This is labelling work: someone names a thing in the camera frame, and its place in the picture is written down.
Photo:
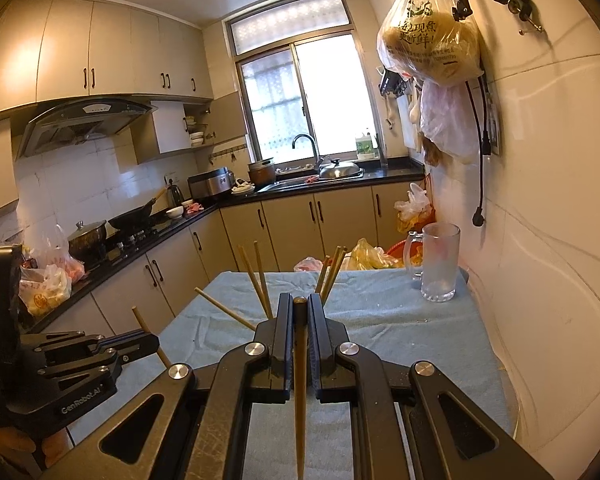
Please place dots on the pink food pieces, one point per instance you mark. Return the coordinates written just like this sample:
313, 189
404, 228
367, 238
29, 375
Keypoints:
194, 207

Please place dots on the person's left hand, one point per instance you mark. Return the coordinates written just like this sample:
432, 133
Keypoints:
10, 442

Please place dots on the open shelf with dishes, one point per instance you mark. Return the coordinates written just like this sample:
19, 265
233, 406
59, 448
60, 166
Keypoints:
197, 130

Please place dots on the kitchen window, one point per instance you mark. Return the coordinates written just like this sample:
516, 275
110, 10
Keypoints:
325, 95

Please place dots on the beige base cabinets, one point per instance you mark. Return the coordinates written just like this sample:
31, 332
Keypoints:
290, 225

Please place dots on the pink plastic bag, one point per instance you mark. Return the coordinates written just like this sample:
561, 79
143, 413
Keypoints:
309, 265

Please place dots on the brown cooking pot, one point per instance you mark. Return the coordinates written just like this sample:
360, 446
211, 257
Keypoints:
262, 172

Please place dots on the range hood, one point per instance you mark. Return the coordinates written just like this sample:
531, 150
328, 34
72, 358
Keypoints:
85, 120

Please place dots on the steel pot with lid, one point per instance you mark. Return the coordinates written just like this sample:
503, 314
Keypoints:
87, 240

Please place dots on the red plastic basket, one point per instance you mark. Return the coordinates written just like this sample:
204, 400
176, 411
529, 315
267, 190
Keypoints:
405, 255

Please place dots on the blue table cloth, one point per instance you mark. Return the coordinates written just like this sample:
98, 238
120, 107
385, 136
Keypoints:
420, 340

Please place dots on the black kitchen countertop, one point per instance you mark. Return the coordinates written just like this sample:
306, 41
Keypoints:
395, 174

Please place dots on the single wooden chopstick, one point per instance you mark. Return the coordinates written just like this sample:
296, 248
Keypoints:
300, 410

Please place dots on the white bowl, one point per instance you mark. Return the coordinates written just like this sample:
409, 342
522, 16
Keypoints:
175, 212

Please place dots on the black wall rack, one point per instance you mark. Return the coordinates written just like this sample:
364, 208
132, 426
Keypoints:
392, 82

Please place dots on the brown hanging bags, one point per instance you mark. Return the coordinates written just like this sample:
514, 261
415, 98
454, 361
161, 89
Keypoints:
432, 152

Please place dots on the yellow plastic bag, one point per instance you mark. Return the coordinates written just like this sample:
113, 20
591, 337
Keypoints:
372, 257

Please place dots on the steel sink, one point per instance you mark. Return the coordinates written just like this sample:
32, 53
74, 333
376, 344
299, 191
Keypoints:
290, 182

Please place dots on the white cutting board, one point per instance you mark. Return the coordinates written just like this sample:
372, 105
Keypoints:
409, 120

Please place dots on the gas stove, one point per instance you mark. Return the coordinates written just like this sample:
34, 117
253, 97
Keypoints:
135, 237

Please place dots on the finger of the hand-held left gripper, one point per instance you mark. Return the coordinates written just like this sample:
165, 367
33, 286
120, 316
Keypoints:
135, 344

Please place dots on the white and yellow bag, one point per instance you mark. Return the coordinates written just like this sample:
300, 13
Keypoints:
412, 207

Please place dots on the clear hanging plastic bag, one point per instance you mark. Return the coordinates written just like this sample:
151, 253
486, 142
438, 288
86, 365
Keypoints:
450, 120

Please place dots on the large printed plastic bag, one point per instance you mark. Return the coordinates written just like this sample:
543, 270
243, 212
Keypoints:
430, 45

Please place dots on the red and white plastic bags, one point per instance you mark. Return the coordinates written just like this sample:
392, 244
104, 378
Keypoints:
45, 285

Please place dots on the steel rice cooker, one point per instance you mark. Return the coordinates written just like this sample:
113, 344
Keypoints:
210, 184

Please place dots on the green soap bottle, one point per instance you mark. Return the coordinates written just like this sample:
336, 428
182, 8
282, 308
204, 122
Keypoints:
366, 147

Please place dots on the beige upper cabinets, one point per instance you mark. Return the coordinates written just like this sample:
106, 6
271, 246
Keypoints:
105, 50

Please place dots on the chrome faucet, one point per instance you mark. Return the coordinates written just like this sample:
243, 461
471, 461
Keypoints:
311, 147

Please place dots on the bunch of wooden chopsticks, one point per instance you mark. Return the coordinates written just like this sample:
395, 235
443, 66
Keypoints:
263, 280

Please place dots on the clear glass mug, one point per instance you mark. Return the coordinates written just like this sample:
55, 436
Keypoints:
437, 265

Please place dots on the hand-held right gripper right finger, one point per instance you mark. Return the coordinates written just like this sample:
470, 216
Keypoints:
314, 335

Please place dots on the steel pot lid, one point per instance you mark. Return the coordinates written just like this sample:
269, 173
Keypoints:
339, 170

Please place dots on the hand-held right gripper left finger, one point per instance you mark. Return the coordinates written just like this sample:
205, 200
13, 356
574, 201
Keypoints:
286, 332

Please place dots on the black wok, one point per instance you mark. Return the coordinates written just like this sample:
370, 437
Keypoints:
130, 217

